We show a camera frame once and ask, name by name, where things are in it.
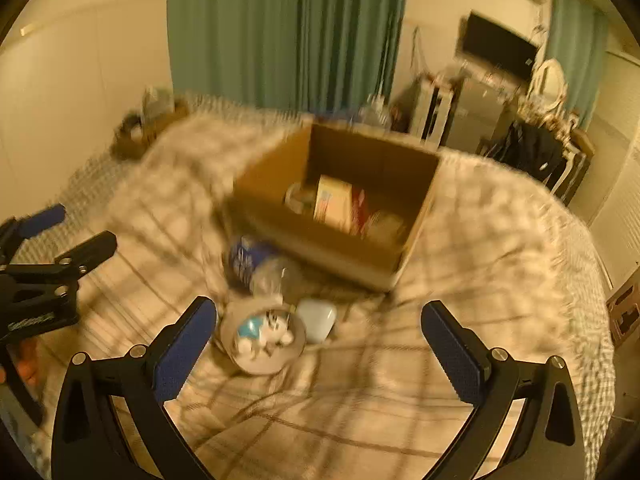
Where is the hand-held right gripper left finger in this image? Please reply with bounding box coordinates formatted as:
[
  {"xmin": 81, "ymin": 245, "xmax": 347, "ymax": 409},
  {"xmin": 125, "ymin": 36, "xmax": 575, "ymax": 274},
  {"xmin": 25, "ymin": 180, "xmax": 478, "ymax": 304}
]
[{"xmin": 50, "ymin": 296, "xmax": 218, "ymax": 480}]

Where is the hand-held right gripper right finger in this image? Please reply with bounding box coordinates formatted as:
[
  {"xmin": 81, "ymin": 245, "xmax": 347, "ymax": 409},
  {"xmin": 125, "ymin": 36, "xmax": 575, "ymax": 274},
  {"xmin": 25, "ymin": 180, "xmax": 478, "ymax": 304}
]
[{"xmin": 421, "ymin": 301, "xmax": 587, "ymax": 480}]

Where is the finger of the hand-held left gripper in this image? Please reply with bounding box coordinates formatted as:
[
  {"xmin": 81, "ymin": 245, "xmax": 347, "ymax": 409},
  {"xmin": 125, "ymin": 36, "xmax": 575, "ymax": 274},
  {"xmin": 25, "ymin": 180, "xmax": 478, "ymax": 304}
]
[
  {"xmin": 0, "ymin": 231, "xmax": 119, "ymax": 292},
  {"xmin": 0, "ymin": 204, "xmax": 66, "ymax": 263}
]

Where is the round clear plastic container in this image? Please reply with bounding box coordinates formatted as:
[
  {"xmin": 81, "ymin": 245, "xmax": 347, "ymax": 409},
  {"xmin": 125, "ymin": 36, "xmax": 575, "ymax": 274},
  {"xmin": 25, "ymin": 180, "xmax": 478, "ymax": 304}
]
[{"xmin": 220, "ymin": 302, "xmax": 307, "ymax": 376}]

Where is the cardboard box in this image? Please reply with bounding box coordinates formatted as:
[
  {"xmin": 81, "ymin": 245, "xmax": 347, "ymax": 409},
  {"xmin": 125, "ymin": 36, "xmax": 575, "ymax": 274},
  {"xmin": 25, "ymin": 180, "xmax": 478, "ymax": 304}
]
[{"xmin": 225, "ymin": 122, "xmax": 443, "ymax": 293}]

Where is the person's left hand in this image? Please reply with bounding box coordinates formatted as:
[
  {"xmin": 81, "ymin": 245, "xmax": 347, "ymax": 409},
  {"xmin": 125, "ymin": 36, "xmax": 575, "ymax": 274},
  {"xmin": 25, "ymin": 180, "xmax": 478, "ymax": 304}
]
[{"xmin": 14, "ymin": 337, "xmax": 41, "ymax": 387}]

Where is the plaid blanket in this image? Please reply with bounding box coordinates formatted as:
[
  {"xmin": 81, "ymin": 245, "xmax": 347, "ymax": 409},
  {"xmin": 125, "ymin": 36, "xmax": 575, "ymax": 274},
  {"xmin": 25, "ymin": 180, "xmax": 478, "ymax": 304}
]
[{"xmin": 65, "ymin": 92, "xmax": 617, "ymax": 480}]

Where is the plastic bottle with blue label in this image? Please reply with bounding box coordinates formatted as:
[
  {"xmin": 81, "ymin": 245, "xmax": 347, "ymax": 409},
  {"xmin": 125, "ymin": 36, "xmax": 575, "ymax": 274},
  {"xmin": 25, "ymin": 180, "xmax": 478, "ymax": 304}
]
[{"xmin": 227, "ymin": 235, "xmax": 306, "ymax": 302}]

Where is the light blue small case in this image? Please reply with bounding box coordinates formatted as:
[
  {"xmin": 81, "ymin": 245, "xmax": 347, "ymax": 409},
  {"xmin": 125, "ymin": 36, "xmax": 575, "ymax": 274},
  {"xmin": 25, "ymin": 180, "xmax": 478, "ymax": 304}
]
[{"xmin": 296, "ymin": 299, "xmax": 339, "ymax": 345}]

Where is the clear plastic bag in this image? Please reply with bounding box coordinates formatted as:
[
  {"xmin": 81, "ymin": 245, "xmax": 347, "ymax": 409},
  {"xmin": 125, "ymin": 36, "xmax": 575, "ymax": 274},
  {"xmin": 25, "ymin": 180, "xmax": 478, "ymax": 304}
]
[{"xmin": 362, "ymin": 210, "xmax": 409, "ymax": 249}]

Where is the red packet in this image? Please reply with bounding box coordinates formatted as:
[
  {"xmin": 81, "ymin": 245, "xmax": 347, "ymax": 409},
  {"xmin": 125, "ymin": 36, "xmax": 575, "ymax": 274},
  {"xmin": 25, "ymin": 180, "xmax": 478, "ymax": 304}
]
[{"xmin": 350, "ymin": 187, "xmax": 374, "ymax": 237}]

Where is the yellow paper box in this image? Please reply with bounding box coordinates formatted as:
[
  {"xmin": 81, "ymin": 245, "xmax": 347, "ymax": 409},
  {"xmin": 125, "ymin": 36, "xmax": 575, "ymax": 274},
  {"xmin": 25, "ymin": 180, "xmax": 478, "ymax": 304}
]
[{"xmin": 313, "ymin": 175, "xmax": 357, "ymax": 234}]

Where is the dark clothing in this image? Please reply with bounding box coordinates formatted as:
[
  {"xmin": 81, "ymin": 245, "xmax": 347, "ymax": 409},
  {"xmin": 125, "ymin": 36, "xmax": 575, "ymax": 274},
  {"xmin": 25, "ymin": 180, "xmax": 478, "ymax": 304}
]
[{"xmin": 481, "ymin": 121, "xmax": 577, "ymax": 187}]

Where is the white shelf rack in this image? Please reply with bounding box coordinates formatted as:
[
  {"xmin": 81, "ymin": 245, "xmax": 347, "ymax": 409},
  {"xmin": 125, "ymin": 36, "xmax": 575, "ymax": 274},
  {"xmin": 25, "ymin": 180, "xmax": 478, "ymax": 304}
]
[{"xmin": 390, "ymin": 72, "xmax": 469, "ymax": 149}]

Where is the clear bottle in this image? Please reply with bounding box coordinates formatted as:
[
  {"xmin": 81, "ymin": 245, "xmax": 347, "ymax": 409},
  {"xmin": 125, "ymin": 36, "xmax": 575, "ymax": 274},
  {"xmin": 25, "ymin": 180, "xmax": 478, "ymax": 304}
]
[{"xmin": 357, "ymin": 95, "xmax": 391, "ymax": 129}]

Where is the white oval mirror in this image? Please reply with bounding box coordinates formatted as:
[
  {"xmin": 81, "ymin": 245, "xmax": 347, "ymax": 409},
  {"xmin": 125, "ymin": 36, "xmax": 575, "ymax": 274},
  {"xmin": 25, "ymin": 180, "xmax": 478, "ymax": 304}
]
[{"xmin": 528, "ymin": 58, "xmax": 569, "ymax": 112}]

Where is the green curtain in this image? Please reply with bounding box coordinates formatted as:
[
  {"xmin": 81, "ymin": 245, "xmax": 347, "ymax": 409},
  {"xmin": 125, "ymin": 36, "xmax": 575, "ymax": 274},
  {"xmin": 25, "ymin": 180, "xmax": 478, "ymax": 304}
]
[{"xmin": 165, "ymin": 0, "xmax": 411, "ymax": 117}]

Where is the black television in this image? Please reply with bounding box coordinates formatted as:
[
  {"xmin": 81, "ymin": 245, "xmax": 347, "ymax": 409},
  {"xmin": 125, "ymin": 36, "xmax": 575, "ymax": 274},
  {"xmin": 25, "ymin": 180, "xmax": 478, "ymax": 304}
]
[{"xmin": 454, "ymin": 9, "xmax": 542, "ymax": 84}]

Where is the teal curtain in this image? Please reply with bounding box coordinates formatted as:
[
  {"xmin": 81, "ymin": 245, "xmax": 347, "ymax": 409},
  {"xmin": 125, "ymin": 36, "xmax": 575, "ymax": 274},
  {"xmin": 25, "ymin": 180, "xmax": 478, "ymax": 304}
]
[{"xmin": 542, "ymin": 0, "xmax": 609, "ymax": 131}]

